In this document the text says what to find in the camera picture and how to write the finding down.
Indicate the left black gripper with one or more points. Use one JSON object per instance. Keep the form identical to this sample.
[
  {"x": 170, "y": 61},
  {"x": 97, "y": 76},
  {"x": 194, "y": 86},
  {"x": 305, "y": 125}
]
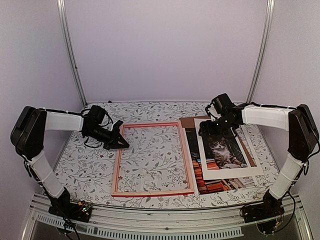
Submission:
[{"x": 113, "y": 142}]

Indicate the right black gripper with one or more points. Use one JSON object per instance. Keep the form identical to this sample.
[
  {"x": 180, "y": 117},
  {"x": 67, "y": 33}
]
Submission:
[{"x": 202, "y": 128}]

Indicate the cat photo print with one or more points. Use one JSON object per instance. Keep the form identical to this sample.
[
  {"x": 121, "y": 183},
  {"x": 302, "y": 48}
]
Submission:
[{"x": 215, "y": 185}]

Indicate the white mat board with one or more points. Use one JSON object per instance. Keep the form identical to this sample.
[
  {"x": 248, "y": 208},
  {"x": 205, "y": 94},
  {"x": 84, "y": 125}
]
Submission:
[{"x": 217, "y": 162}]

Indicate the red wooden picture frame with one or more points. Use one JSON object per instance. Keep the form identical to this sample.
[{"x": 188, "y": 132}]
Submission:
[{"x": 187, "y": 160}]

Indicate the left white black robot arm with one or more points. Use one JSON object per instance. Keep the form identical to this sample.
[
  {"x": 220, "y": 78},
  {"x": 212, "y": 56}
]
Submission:
[{"x": 28, "y": 136}]

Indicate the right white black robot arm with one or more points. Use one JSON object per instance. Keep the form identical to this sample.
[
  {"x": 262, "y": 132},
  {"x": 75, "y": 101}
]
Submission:
[{"x": 289, "y": 131}]

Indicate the brown cardboard backing board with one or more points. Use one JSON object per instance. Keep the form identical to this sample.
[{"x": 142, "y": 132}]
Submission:
[{"x": 236, "y": 146}]

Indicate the floral patterned table cover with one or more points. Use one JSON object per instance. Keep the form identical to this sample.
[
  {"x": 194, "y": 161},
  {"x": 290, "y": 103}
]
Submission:
[{"x": 87, "y": 173}]

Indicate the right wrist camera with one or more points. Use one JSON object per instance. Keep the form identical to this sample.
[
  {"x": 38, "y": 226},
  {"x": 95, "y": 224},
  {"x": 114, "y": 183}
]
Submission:
[{"x": 209, "y": 113}]

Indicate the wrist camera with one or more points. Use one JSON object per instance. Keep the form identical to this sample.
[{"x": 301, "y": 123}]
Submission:
[
  {"x": 116, "y": 126},
  {"x": 209, "y": 113}
]

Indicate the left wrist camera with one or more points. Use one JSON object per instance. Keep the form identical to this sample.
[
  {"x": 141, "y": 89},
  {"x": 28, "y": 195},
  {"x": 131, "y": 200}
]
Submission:
[{"x": 116, "y": 126}]

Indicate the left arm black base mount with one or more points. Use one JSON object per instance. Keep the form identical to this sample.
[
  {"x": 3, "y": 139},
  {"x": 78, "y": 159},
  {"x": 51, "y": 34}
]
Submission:
[{"x": 63, "y": 207}]

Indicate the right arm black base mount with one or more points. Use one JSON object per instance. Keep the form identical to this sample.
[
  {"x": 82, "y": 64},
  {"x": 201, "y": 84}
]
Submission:
[{"x": 270, "y": 207}]

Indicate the right aluminium corner post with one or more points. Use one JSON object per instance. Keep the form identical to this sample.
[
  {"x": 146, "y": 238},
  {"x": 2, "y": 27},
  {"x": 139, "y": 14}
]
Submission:
[{"x": 270, "y": 4}]

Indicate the aluminium corner post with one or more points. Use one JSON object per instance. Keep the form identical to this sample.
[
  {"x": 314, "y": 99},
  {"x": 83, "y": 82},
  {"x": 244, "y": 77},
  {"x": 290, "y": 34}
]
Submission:
[
  {"x": 61, "y": 6},
  {"x": 270, "y": 4}
]

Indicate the left aluminium corner post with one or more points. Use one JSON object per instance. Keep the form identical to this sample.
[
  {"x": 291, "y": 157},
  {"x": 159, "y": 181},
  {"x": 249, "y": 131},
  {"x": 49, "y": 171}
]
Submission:
[{"x": 61, "y": 6}]

